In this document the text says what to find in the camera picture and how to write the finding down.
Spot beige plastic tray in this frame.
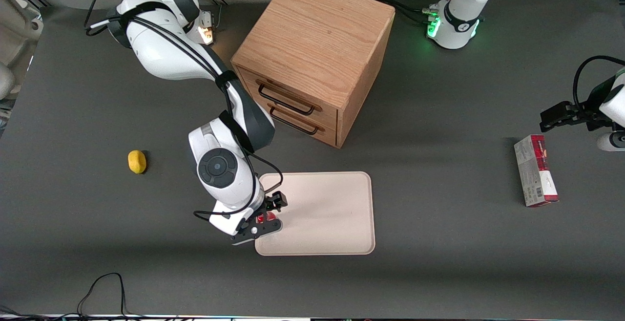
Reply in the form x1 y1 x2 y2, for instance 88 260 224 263
254 171 376 257

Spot short black drawer handle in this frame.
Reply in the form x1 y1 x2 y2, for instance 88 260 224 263
270 107 320 136

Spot yellow lemon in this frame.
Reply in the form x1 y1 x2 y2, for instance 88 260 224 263
128 150 147 174

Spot black left base cables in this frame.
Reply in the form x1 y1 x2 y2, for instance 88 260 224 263
374 0 433 24

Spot thin black table cable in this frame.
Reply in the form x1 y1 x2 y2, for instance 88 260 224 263
0 273 196 321

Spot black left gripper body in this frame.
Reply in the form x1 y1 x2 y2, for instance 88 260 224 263
574 78 617 131

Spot wide wooden drawer front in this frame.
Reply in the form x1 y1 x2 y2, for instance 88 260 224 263
237 66 339 131

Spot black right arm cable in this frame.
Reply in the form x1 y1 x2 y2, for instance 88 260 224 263
85 0 285 220

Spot oak wooden drawer cabinet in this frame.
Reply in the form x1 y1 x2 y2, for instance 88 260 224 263
230 0 396 149

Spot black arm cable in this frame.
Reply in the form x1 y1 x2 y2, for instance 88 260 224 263
85 0 285 220
573 56 625 112

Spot narrow wooden drawer front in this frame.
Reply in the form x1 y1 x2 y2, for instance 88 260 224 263
266 104 338 147

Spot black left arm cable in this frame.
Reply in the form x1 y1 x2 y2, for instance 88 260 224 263
573 56 625 112

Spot long black drawer handle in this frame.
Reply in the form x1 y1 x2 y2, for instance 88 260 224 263
257 83 317 116

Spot grey and red carton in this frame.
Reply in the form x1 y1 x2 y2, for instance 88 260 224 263
514 134 560 208

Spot pale beige moulded equipment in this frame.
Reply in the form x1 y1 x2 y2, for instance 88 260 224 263
0 0 44 101

